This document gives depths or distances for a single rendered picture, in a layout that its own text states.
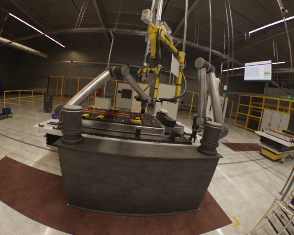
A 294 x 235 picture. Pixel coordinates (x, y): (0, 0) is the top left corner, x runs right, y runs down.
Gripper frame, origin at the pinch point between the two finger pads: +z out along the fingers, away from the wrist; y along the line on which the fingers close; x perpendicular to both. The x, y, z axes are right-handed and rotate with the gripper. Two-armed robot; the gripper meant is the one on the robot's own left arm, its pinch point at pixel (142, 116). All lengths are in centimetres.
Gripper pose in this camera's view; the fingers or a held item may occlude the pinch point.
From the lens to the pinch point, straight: 245.3
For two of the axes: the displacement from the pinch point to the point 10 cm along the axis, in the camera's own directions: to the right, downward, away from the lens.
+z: -1.4, 9.8, 1.7
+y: -9.8, -1.1, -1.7
